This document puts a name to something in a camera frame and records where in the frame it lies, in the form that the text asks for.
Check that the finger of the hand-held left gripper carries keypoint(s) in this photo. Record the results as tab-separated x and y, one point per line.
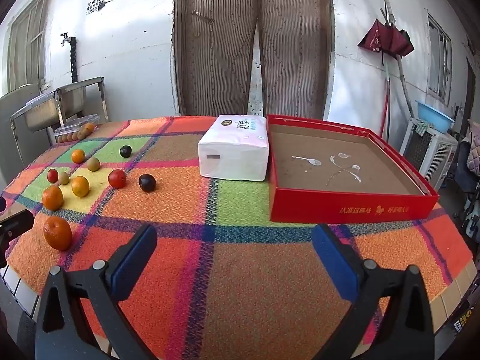
2	203
17	225

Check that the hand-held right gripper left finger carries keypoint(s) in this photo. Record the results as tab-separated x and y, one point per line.
135	258

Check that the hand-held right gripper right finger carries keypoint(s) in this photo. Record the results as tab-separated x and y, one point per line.
333	266

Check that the large orange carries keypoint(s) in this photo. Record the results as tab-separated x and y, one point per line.
57	233

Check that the red cardboard box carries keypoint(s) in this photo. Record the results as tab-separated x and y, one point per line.
337	210

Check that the red tomato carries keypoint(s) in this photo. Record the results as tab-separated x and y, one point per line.
52	175
117	178

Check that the brown kiwi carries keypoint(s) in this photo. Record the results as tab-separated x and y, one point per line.
64	177
93	164

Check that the small yellowish orange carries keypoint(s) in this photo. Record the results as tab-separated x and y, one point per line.
80	186

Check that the dark plum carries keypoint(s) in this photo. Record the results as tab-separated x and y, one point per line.
125	151
147	182

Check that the colourful plaid blanket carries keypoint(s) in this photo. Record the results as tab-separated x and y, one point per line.
243	288

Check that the clear plastic clamshell container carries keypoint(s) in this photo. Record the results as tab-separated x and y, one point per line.
75	129

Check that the white tissue pack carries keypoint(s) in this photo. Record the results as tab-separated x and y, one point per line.
232	161

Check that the white air conditioner unit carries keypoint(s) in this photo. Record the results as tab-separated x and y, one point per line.
438	153

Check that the parked scooter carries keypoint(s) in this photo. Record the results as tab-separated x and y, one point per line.
468	187

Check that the white framed window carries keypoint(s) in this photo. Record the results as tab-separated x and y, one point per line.
438	63
26	45

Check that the green checked cloth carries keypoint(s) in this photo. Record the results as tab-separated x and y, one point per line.
422	127

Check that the blue plastic basin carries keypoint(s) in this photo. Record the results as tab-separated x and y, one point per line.
431	114

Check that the pink quilted cover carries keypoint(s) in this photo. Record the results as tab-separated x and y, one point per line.
474	135

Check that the brown door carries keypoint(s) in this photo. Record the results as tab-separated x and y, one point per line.
471	86

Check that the brown quilted door curtain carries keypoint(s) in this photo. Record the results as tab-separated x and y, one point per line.
217	45

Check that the red folded umbrella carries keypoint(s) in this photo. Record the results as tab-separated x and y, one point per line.
378	37

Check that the wall faucet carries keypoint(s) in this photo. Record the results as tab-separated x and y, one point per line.
64	38

